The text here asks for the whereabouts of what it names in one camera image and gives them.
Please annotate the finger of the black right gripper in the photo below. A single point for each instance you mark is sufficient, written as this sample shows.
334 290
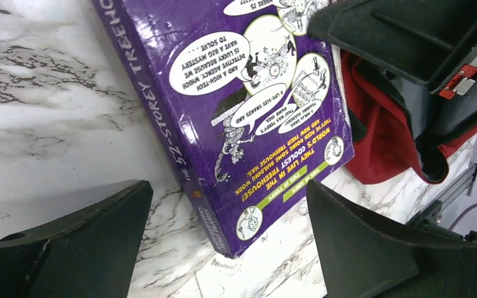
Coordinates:
431 43

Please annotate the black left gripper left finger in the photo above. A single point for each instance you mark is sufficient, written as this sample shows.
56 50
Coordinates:
90 252

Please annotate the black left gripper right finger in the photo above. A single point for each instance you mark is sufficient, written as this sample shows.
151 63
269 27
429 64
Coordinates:
365 254

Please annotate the red student backpack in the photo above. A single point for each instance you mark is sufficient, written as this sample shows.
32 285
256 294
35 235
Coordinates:
398 125

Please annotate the purple comic book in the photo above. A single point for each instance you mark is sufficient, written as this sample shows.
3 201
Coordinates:
247 105

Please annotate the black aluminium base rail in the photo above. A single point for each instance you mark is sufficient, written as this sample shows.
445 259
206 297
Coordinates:
438 216

